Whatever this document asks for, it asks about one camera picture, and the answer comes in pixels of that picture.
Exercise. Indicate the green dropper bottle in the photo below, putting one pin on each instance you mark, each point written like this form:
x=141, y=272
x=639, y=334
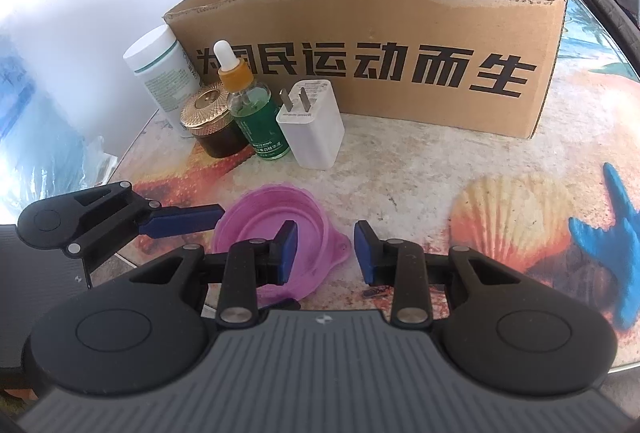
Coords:
x=250, y=103

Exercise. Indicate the brown cardboard box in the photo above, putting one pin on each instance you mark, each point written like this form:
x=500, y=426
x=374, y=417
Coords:
x=482, y=65

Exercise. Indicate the white pill bottle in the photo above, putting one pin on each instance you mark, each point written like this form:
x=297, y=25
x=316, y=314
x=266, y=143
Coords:
x=159, y=61

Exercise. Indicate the gold lid brown jar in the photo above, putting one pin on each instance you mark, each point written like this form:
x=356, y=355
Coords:
x=206, y=116

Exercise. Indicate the white power adapter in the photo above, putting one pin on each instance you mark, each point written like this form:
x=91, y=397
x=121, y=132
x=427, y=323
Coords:
x=311, y=123

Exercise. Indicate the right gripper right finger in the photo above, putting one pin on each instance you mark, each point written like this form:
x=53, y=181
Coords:
x=495, y=324

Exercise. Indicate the clear plastic bag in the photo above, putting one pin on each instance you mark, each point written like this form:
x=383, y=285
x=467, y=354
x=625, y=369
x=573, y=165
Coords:
x=42, y=155

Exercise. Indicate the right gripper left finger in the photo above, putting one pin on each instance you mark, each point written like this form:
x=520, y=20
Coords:
x=150, y=326

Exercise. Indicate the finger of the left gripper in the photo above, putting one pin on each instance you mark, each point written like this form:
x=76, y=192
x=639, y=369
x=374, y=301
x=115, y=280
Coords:
x=92, y=225

